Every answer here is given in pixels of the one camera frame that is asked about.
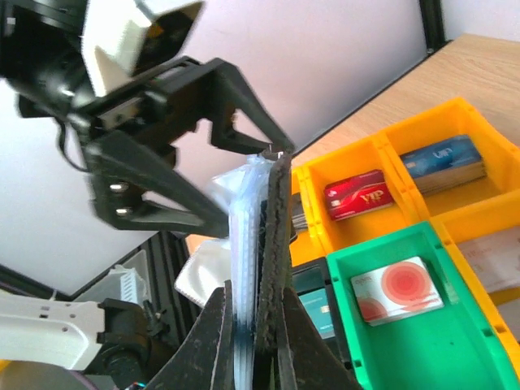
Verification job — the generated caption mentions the blue VIP card stack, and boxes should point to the blue VIP card stack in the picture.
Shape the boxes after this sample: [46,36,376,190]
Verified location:
[400,135,487,195]

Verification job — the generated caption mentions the white floral card stack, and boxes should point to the white floral card stack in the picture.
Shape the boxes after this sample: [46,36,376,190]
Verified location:
[458,238,519,293]

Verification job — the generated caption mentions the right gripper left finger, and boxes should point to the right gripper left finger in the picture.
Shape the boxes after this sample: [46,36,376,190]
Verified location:
[146,280,234,390]

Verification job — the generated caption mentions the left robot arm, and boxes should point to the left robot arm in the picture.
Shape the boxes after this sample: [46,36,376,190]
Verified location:
[1,1,293,388]

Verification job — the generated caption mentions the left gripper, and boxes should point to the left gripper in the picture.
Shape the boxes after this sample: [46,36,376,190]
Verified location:
[68,58,294,238]

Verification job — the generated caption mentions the red circle card stack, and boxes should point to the red circle card stack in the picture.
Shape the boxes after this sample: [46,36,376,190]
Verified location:
[350,256,444,327]

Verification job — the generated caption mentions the red VIP card stack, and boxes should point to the red VIP card stack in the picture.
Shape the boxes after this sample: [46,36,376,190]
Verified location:
[323,170,394,221]

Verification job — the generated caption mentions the black leather card holder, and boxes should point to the black leather card holder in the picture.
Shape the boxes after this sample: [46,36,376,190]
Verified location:
[175,152,292,389]

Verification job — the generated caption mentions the left black frame post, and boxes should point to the left black frame post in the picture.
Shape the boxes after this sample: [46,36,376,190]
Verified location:
[418,0,450,56]

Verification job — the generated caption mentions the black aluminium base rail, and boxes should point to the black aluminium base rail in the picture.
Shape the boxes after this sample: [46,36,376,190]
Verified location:
[1,232,200,328]

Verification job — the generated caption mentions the black card stack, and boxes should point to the black card stack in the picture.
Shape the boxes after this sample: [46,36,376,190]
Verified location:
[291,193,308,235]

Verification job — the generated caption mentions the teal card stack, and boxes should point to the teal card stack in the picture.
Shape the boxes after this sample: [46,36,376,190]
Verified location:
[299,288,335,340]

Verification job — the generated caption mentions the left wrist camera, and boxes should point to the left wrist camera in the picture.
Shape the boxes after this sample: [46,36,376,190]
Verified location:
[80,0,204,97]

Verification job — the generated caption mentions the yellow bin near left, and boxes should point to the yellow bin near left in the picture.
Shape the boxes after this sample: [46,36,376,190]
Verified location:
[290,136,419,266]

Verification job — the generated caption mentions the black bin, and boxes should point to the black bin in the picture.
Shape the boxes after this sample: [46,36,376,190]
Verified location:
[292,257,352,369]

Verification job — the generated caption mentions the yellow bin far left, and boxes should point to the yellow bin far left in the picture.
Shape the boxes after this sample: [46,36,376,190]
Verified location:
[377,97,519,219]

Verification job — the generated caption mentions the yellow bin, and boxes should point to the yellow bin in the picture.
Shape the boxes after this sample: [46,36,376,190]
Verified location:
[290,136,419,266]
[434,207,519,370]
[377,97,519,219]

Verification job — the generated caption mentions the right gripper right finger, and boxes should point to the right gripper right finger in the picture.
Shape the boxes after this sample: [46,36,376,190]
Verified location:
[275,288,362,390]

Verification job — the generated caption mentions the white slotted cable duct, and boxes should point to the white slotted cable duct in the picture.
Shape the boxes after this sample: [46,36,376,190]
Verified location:
[108,265,147,306]

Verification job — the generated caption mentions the yellow bin far right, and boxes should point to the yellow bin far right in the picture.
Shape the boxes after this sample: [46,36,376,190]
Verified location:
[434,207,519,370]

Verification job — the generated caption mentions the green bin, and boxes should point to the green bin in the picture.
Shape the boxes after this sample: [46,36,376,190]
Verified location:
[327,222,519,389]

